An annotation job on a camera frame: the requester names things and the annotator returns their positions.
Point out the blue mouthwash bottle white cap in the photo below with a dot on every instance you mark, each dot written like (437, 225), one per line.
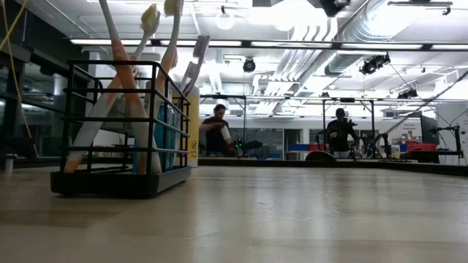
(163, 139)

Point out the orange and white toothbrush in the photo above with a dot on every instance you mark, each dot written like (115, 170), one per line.
(170, 62)
(126, 80)
(91, 128)

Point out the person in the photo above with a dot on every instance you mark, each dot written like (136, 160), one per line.
(340, 135)
(215, 135)

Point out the blue storage bin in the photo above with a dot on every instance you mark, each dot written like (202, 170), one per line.
(298, 147)

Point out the black chair back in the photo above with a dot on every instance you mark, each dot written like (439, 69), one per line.
(320, 156)

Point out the long ceiling light bar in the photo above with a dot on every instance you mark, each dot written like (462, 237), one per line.
(292, 44)

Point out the white ceiling pipe bundle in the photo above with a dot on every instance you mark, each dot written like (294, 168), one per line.
(303, 47)

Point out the round ceiling lamp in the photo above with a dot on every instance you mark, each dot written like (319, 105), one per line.
(225, 20)

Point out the black ceiling spotlight cluster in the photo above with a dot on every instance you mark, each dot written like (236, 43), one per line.
(373, 64)

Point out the red storage bin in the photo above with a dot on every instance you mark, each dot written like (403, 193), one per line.
(417, 146)

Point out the black computer monitor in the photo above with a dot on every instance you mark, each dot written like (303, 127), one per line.
(428, 129)

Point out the small grey cylinder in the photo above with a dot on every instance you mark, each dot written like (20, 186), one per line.
(10, 164)

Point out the yellow post with warning sign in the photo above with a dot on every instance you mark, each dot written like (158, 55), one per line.
(195, 124)

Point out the black workstation frame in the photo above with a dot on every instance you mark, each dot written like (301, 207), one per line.
(292, 97)

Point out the black ceiling dome camera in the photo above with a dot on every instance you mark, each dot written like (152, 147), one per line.
(249, 65)

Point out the silver ventilation duct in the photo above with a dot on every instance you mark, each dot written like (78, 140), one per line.
(362, 29)

